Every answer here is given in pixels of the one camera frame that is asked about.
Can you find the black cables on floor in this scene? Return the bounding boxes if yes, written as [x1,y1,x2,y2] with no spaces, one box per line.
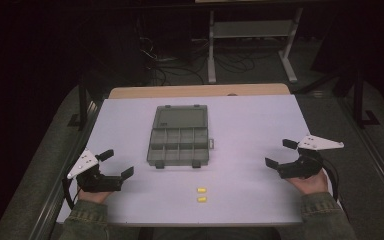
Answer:
[139,36,281,87]

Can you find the person's left hand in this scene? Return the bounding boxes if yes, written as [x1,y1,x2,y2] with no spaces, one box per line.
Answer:
[77,190,113,205]

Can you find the person's right hand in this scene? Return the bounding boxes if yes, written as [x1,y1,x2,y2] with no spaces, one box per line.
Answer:
[285,168,330,196]

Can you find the grey plastic compartment box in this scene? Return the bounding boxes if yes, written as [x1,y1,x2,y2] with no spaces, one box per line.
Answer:
[146,104,216,170]

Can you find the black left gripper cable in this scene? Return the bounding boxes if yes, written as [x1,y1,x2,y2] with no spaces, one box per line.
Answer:
[61,177,82,211]

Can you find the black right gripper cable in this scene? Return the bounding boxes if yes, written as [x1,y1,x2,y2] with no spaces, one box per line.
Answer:
[320,158,341,202]

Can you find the white metal desk frame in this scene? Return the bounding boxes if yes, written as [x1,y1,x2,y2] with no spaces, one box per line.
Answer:
[207,6,305,85]

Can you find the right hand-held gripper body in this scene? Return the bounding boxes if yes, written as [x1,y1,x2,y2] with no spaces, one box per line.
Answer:
[277,134,345,180]

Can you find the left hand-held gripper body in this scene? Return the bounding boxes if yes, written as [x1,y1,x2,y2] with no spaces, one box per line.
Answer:
[66,148,123,193]

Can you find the black metal stand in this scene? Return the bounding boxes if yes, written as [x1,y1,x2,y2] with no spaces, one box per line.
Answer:
[352,68,382,129]

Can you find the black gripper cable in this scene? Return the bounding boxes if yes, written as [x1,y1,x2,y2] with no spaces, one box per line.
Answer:
[320,158,341,202]
[61,177,82,211]

